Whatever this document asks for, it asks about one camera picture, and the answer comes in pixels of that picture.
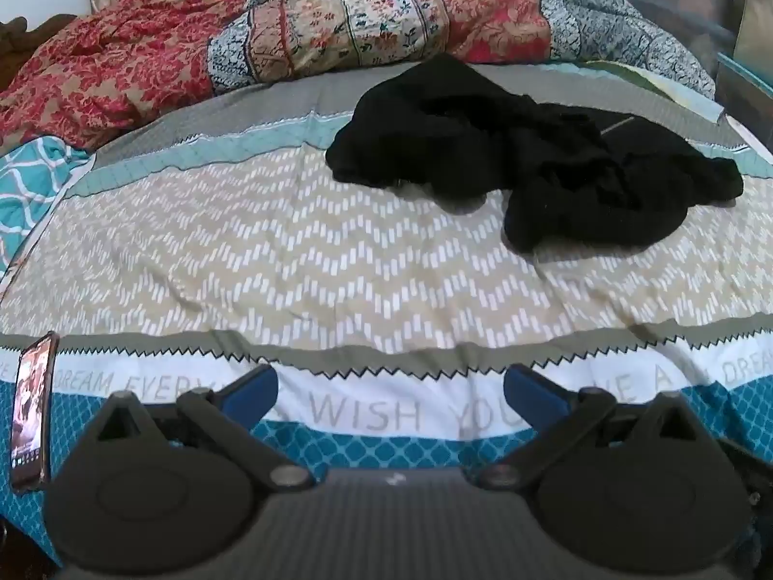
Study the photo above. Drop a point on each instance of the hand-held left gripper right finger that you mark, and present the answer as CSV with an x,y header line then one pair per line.
x,y
531,388

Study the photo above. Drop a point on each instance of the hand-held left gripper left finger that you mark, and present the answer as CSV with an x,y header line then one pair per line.
x,y
253,388

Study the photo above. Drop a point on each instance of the black pants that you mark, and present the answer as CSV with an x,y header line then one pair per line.
x,y
483,133

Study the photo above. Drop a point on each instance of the patterned teal beige bedsheet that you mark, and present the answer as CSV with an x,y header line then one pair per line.
x,y
302,266

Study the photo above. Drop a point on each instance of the smartphone with dark case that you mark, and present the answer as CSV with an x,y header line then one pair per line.
x,y
33,411

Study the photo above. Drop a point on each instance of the teal white lattice pillow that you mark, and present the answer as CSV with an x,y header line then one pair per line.
x,y
30,181

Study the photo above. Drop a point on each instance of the green white cloth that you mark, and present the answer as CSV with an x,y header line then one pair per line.
x,y
652,81

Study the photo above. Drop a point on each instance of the red floral patchwork quilt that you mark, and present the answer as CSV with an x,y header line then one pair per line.
x,y
362,18

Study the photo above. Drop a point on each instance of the plastic storage bin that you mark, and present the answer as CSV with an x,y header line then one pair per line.
x,y
682,0

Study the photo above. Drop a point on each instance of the carved wooden headboard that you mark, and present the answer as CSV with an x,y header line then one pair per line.
x,y
15,33

